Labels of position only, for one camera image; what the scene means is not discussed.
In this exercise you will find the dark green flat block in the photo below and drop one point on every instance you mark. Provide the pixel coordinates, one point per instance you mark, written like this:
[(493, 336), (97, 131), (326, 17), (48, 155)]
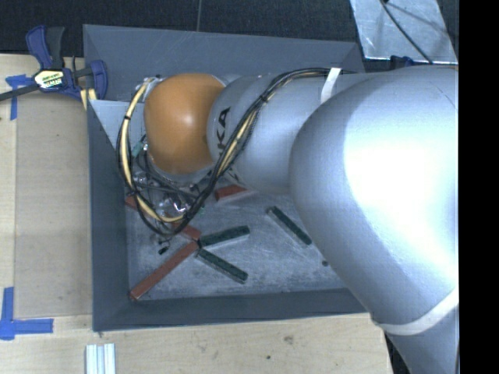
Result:
[(290, 226), (222, 265), (224, 236)]

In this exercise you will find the pale wood flat board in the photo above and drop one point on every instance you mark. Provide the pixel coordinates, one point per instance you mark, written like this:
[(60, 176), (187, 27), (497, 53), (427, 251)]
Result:
[(50, 209)]

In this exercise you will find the grey metal bin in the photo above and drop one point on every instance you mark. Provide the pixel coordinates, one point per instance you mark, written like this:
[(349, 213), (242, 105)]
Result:
[(273, 263)]

